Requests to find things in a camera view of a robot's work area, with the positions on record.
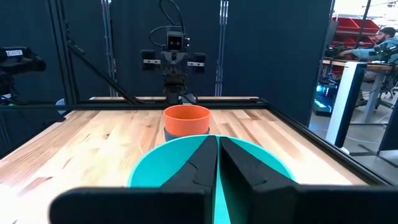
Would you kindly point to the black upright post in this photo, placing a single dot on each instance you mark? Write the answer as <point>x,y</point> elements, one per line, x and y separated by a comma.
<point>63,46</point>

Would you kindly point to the teal bowl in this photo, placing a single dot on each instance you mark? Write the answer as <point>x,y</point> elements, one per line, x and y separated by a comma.
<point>158,168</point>

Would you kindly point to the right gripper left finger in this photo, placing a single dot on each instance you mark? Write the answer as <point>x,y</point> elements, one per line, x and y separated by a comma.
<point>130,205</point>

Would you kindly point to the silver pole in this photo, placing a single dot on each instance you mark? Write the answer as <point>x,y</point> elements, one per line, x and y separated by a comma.
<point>109,46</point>
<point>221,46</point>

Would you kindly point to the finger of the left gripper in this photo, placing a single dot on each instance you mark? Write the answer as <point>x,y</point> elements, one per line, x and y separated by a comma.
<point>199,62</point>
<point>148,60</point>

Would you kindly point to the dark blue partition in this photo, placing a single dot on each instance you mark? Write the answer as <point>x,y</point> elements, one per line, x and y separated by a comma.
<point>273,56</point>

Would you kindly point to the black table frame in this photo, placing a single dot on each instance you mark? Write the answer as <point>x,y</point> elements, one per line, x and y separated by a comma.
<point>192,104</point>

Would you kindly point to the red storage bins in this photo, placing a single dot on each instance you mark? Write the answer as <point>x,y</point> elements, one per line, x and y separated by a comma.
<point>349,29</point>

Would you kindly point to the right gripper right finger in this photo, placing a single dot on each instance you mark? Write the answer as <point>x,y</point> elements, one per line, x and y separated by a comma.
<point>280,205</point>

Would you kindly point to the black Trossen-labelled device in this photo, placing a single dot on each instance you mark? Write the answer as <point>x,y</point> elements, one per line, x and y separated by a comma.
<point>18,65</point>

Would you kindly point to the wooden desk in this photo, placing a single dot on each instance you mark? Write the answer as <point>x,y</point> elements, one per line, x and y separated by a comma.
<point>377,68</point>

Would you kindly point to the white and black panel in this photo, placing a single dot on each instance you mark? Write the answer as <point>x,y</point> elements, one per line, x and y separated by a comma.
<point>345,102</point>

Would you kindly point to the person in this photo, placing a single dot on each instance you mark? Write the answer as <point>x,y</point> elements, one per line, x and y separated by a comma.
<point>377,46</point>

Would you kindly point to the black diagonal strut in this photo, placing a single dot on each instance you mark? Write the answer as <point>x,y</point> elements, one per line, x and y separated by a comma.
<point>102,74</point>

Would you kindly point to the orange plastic cup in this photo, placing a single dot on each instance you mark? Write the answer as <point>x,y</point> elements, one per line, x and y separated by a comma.
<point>186,119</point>

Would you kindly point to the black slanted pole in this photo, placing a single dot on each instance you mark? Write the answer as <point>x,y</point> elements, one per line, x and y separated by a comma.
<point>363,21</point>

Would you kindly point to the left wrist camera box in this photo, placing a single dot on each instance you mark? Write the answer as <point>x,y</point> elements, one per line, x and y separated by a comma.
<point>174,41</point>

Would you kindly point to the computer with blue lights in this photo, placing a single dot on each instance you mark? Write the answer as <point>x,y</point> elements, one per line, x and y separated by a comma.
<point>323,96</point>

